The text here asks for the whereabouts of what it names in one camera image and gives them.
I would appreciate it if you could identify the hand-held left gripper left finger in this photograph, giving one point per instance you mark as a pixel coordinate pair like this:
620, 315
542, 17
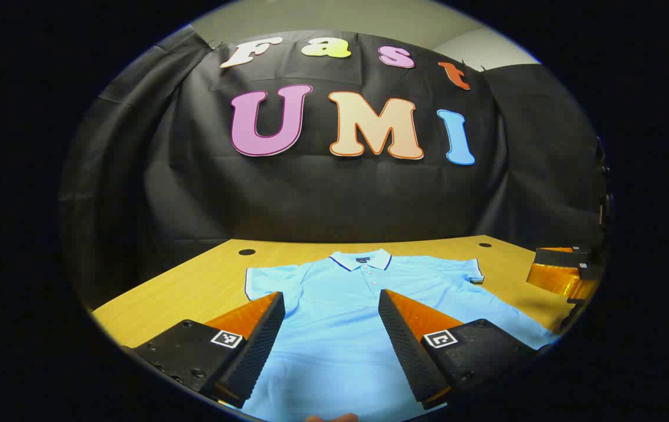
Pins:
261, 346

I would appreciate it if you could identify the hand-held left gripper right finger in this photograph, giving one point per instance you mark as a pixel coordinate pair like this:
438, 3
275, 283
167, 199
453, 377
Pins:
404, 351

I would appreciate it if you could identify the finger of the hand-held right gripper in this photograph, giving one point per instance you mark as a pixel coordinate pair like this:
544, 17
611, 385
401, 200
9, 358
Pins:
560, 275
573, 313

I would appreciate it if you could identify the light blue T-shirt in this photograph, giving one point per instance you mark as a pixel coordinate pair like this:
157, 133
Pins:
334, 328

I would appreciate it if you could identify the black backdrop cloth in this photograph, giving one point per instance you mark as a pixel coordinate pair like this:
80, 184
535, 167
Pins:
322, 193

